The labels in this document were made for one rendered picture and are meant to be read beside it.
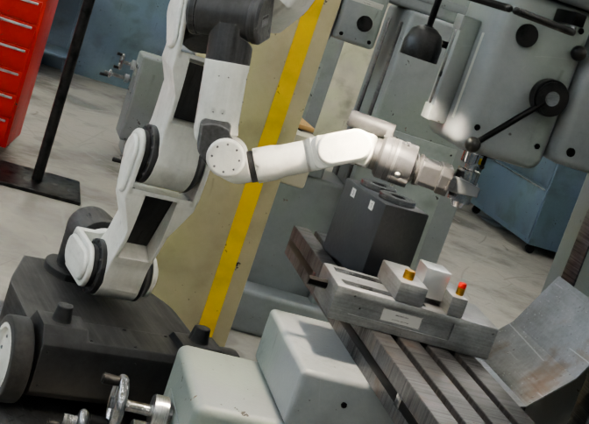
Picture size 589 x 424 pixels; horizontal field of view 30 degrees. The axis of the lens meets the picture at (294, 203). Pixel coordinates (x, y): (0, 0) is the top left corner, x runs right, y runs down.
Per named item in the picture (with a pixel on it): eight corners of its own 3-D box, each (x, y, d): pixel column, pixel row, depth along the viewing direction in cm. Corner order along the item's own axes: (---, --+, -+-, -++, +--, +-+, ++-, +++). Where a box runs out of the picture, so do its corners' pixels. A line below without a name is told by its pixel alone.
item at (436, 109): (426, 118, 213) (464, 14, 209) (420, 115, 217) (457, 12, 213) (444, 124, 214) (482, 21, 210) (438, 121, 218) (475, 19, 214)
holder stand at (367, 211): (358, 279, 252) (387, 198, 248) (321, 247, 271) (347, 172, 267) (402, 289, 257) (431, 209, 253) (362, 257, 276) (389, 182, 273)
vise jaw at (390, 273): (393, 300, 215) (400, 281, 214) (376, 276, 229) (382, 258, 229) (422, 307, 216) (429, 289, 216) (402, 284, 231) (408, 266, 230)
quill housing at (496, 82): (454, 148, 207) (514, -17, 201) (420, 127, 226) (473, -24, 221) (542, 175, 212) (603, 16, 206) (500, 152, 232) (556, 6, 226)
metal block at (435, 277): (417, 294, 221) (428, 267, 219) (409, 286, 226) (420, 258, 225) (441, 301, 222) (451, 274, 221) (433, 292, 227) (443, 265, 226)
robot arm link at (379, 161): (386, 180, 216) (332, 160, 217) (384, 181, 227) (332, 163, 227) (407, 125, 217) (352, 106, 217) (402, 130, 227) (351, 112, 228)
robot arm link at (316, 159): (375, 158, 215) (308, 170, 216) (373, 160, 224) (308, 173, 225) (369, 125, 216) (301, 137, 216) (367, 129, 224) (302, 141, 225)
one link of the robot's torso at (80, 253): (59, 265, 290) (73, 219, 287) (129, 278, 299) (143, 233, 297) (76, 295, 272) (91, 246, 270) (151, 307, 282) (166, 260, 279)
